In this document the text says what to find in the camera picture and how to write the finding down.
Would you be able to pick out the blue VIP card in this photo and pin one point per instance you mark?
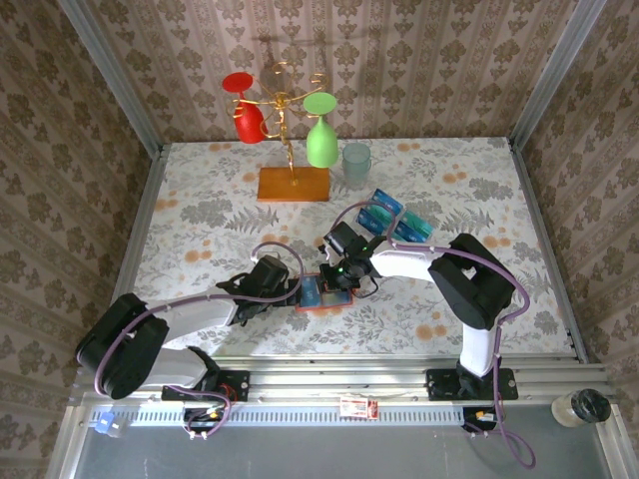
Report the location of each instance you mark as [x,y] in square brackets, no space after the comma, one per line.
[373,225]
[388,199]
[407,233]
[311,292]

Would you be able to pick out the orange card holder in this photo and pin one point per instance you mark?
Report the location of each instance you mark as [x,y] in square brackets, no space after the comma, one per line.
[335,301]

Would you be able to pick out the clear acrylic card stand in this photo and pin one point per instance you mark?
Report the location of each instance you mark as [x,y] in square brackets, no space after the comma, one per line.
[369,238]

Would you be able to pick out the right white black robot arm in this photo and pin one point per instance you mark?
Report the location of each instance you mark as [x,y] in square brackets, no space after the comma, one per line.
[404,262]

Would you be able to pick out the teal VIP card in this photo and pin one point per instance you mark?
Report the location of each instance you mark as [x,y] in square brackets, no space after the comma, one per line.
[419,222]
[384,215]

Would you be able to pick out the clear teal plastic cup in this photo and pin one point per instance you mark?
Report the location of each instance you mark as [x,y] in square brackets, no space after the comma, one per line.
[356,169]

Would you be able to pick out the red white sticker label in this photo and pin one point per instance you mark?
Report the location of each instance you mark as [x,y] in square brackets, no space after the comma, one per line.
[357,407]

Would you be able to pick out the black power connector block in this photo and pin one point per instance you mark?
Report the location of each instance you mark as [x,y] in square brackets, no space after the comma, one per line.
[199,419]
[474,419]

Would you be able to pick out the green wine glass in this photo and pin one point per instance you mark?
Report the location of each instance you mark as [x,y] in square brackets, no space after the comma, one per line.
[321,144]

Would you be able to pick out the floral print tablecloth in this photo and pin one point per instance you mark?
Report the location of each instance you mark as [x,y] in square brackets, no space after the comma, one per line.
[424,164]

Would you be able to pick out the grey metal base panel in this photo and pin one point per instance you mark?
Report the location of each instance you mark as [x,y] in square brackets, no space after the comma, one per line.
[324,454]

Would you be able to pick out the red wine glass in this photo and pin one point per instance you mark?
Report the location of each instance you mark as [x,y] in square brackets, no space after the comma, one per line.
[248,122]

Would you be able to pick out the blue white connector plug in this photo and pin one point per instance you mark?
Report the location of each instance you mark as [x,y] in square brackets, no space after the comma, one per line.
[105,423]

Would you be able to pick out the clear jar black lid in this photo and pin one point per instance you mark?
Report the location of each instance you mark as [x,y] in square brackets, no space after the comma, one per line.
[589,406]

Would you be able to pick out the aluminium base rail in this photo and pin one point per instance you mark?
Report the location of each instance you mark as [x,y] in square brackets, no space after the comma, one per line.
[324,381]

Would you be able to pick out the aluminium table side rail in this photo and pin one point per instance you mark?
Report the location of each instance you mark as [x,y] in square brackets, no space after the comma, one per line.
[544,224]
[140,224]

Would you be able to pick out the aluminium frame post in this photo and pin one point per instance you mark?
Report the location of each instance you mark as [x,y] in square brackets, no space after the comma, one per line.
[550,75]
[112,75]

